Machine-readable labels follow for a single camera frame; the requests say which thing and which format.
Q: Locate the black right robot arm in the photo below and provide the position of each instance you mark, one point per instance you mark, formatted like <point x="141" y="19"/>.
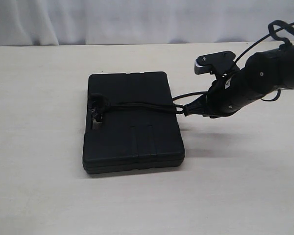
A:
<point x="267" y="71"/>

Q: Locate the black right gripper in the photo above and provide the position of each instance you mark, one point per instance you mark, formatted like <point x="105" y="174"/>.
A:
<point x="224" y="98"/>

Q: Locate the black plastic carry case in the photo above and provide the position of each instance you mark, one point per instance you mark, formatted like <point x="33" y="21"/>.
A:
<point x="134" y="138"/>

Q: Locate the white backdrop curtain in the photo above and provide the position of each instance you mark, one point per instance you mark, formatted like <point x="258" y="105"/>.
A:
<point x="120" y="22"/>

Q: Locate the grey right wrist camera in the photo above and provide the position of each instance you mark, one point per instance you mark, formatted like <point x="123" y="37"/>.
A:
<point x="219" y="63"/>

